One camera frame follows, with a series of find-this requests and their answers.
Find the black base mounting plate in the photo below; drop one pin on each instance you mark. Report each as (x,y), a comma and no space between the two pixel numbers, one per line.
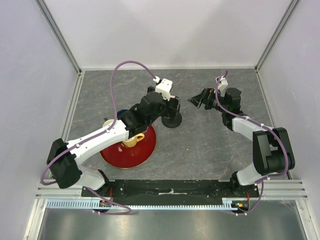
(121,188)

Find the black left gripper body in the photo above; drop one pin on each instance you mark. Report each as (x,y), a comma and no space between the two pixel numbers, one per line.
(171,112)

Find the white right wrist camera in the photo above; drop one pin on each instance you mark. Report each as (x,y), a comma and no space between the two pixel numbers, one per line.
(222,84)

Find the dark blue mug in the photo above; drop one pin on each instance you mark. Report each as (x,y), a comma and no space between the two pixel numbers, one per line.
(121,112)

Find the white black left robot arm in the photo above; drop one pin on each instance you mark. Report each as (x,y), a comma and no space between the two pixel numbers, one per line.
(65,159)

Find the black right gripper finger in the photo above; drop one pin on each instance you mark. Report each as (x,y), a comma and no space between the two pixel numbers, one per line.
(209,104)
(198,99)

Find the black phone stand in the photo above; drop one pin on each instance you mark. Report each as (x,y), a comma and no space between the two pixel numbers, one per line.
(172,122)

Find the aluminium frame post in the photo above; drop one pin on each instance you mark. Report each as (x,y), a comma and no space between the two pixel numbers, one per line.
(42,5)
(276,34)

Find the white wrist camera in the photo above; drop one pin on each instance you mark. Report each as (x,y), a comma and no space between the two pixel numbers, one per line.
(163,87)
(222,84)

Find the aluminium frame post left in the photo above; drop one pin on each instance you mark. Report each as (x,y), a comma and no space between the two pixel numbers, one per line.
(42,5)

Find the yellow mug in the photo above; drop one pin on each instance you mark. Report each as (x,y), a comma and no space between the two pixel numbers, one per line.
(132,142)

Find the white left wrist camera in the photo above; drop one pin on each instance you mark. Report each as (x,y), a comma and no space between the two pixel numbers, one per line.
(163,87)

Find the aluminium frame post right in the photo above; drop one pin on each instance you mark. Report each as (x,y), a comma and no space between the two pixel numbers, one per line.
(276,34)

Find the light blue cable duct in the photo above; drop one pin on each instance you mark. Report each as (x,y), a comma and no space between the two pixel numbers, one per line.
(95,204)

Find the red round tray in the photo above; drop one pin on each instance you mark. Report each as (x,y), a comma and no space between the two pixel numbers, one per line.
(120,156)

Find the cream and green mug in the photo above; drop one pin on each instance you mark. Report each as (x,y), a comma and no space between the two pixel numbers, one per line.
(108,123)

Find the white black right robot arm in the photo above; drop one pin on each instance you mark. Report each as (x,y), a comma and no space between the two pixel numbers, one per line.
(272,152)

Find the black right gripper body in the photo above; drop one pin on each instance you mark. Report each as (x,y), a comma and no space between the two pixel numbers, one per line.
(212,94)

